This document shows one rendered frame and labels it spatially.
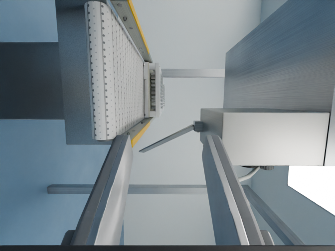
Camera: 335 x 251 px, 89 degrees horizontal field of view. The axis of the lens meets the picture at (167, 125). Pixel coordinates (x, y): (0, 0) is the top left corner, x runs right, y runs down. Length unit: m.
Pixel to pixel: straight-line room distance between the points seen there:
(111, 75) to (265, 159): 0.34
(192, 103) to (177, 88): 0.46
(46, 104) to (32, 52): 0.14
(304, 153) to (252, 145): 0.10
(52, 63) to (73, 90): 0.16
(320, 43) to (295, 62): 0.07
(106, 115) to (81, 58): 0.13
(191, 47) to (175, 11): 0.78
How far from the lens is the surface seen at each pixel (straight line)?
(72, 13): 0.44
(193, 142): 3.80
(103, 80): 0.36
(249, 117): 0.35
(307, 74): 0.49
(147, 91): 0.79
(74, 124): 0.41
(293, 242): 1.25
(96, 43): 0.37
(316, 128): 0.42
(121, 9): 0.41
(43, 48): 0.57
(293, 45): 0.55
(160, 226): 4.58
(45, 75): 0.56
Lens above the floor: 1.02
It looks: level
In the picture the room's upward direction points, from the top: 90 degrees clockwise
